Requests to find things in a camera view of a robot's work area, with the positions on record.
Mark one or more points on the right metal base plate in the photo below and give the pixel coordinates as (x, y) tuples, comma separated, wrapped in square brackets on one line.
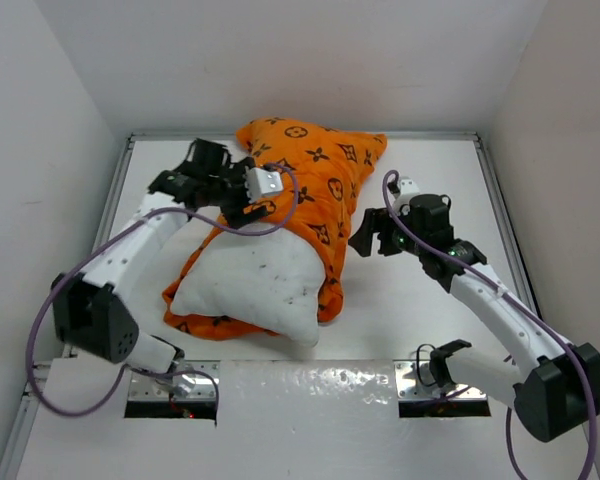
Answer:
[(414, 383)]

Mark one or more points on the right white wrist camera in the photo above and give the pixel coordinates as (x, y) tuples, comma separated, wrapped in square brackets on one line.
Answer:
[(403, 190)]

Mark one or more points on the metal base plate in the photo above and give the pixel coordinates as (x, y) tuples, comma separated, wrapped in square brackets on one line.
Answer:
[(196, 381), (414, 383)]

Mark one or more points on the orange patterned pillowcase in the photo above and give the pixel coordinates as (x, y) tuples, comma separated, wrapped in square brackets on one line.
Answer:
[(329, 168)]

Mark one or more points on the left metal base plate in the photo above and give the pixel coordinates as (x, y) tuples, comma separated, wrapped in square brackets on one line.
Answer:
[(196, 381)]

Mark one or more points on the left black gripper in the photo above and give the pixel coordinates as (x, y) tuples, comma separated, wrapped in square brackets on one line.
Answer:
[(235, 214)]

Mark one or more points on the aluminium table frame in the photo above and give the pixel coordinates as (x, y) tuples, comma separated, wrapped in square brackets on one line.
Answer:
[(327, 413)]

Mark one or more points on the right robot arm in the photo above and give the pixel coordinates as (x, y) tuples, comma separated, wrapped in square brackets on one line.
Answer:
[(554, 385)]

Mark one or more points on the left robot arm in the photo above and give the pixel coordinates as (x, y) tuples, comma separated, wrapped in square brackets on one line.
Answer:
[(90, 308)]

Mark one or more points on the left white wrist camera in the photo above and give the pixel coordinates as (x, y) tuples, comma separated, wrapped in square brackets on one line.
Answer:
[(261, 183)]

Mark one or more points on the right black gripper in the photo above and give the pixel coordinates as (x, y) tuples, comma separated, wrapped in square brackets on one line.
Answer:
[(361, 240)]

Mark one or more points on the white pillow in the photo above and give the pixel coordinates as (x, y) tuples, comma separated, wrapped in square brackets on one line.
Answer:
[(271, 282)]

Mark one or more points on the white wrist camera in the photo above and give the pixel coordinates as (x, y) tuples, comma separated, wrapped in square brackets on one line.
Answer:
[(261, 183), (403, 190)]

